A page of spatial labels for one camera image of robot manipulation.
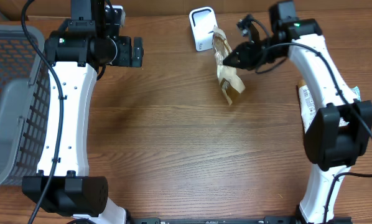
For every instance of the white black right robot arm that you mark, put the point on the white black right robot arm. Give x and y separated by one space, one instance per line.
341 128

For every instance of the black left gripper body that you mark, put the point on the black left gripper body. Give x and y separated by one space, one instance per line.
124 56

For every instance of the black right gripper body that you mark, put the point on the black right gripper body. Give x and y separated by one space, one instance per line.
263 52

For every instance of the white barcode scanner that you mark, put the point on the white barcode scanner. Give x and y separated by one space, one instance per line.
202 22

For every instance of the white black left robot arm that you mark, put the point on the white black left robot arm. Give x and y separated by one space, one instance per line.
76 56

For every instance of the beige clear plastic pouch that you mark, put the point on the beige clear plastic pouch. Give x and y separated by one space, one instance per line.
231 85

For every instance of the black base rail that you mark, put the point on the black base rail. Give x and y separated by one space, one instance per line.
265 220

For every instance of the teal wet wipes pack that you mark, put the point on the teal wet wipes pack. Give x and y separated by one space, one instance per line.
356 91

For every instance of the grey plastic mesh basket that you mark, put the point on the grey plastic mesh basket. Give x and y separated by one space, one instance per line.
24 106

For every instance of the white cosmetic tube gold cap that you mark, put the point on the white cosmetic tube gold cap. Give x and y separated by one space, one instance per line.
307 106

